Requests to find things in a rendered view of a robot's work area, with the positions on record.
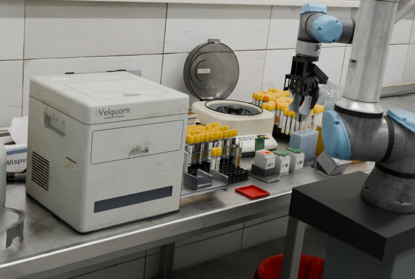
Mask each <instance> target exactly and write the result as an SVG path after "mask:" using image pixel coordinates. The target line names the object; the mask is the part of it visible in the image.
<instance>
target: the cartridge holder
mask: <svg viewBox="0 0 415 279"><path fill-rule="evenodd" d="M246 170H248V171H249V174H248V175H251V176H254V177H256V178H258V179H260V180H263V181H265V182H266V183H270V182H272V181H277V180H280V175H277V174H275V173H276V167H275V166H274V167H272V168H269V169H264V168H262V167H259V166H257V165H254V164H252V165H251V168H250V169H246Z"/></svg>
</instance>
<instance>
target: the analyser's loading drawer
mask: <svg viewBox="0 0 415 279"><path fill-rule="evenodd" d="M228 179H229V177H228V176H226V175H223V174H221V173H219V172H217V171H215V170H213V169H211V174H208V173H206V172H204V171H202V170H200V169H198V172H197V176H196V177H194V176H193V175H190V174H189V173H186V172H184V176H183V182H182V192H181V198H185V197H189V196H193V195H197V194H202V193H207V192H210V191H215V190H218V189H222V190H224V191H227V189H228ZM198 184H199V185H198Z"/></svg>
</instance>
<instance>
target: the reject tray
mask: <svg viewBox="0 0 415 279"><path fill-rule="evenodd" d="M235 191H236V192H237V193H240V194H242V195H244V196H246V197H247V198H250V199H252V200H253V199H257V198H261V197H264V196H269V195H270V193H269V192H267V191H265V190H263V189H261V188H259V187H257V186H254V185H248V186H243V187H240V188H235Z"/></svg>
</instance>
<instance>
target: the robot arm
mask: <svg viewBox="0 0 415 279"><path fill-rule="evenodd" d="M414 8H415V0H360V3H359V10H358V16H357V18H356V19H354V18H349V17H339V16H333V15H327V7H326V6H325V5H322V4H315V3H304V4H303V5H302V8H301V13H300V23H299V28H298V37H297V40H296V49H295V52H296V55H295V56H293V59H292V63H291V72H290V73H289V74H285V83H284V87H283V90H284V91H287V90H288V89H289V92H291V93H292V95H293V101H292V102H291V103H290V104H289V105H288V110H290V111H293V112H295V116H296V119H297V121H298V122H301V123H302V122H304V121H305V120H306V118H307V117H308V115H309V114H310V113H311V111H312V110H313V108H314V106H315V105H316V103H317V101H318V99H319V89H320V87H318V86H319V85H318V84H321V85H322V84H325V85H326V84H327V81H328V79H329V78H328V76H327V75H326V74H325V73H324V72H323V71H322V70H321V69H320V68H319V67H318V66H317V65H316V64H313V62H317V61H319V55H320V53H321V45H322V43H328V44H329V43H342V44H352V47H351V54H350V60H349V64H348V70H347V74H346V81H345V87H344V91H343V96H342V97H341V98H340V99H338V100H337V101H335V106H334V110H328V111H327V112H326V113H325V115H324V117H323V120H322V140H323V144H324V147H325V150H326V151H327V153H328V155H329V156H330V157H333V158H335V159H344V160H347V161H349V160H358V161H368V162H375V165H374V168H373V169H372V171H371V172H370V174H369V176H368V177H367V178H366V180H365V182H364V183H363V186H362V189H361V196H362V198H363V199H364V200H365V201H367V202H368V203H369V204H372V205H373V206H376V207H378V208H380V209H383V210H387V211H390V212H396V213H401V214H411V213H415V114H414V113H412V112H408V111H405V110H401V109H395V108H392V109H389V110H388V111H387V112H386V114H387V115H383V112H384V110H383V109H382V107H381V105H380V104H379V98H380V92H381V89H382V83H383V79H384V73H385V67H386V63H387V57H388V52H389V48H390V42H391V38H392V33H393V27H394V24H396V23H397V22H398V21H399V20H401V19H402V18H403V17H404V16H405V15H406V14H407V13H409V12H410V11H411V10H413V9H414ZM287 78H288V86H287V87H285V85H286V79H287ZM290 79H291V80H290ZM289 83H290V85H289ZM301 114H302V116H301ZM300 119H301V121H300Z"/></svg>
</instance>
